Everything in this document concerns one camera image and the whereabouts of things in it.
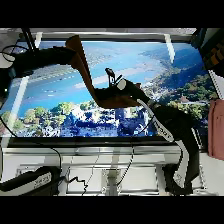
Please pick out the pink garment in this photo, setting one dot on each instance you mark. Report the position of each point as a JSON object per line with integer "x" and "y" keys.
{"x": 216, "y": 130}

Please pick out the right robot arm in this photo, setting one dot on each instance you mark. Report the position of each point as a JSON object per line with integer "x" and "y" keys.
{"x": 170, "y": 123}

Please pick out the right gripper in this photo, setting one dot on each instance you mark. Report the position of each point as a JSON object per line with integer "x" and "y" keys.
{"x": 107, "y": 93}

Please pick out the dark checked garment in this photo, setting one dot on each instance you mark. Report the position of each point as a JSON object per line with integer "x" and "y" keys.
{"x": 213, "y": 50}

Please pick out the silver frame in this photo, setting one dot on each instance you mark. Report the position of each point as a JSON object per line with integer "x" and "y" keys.
{"x": 113, "y": 166}

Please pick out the brown garment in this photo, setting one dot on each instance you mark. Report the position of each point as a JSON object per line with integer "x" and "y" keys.
{"x": 87, "y": 76}

